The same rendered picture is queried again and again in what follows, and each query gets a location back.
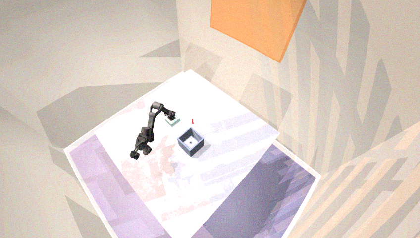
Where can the white square plate with hole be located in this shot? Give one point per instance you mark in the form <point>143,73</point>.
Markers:
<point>190,142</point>

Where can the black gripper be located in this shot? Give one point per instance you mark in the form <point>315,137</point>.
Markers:
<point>139,145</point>

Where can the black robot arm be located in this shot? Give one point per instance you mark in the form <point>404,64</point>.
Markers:
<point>149,130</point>

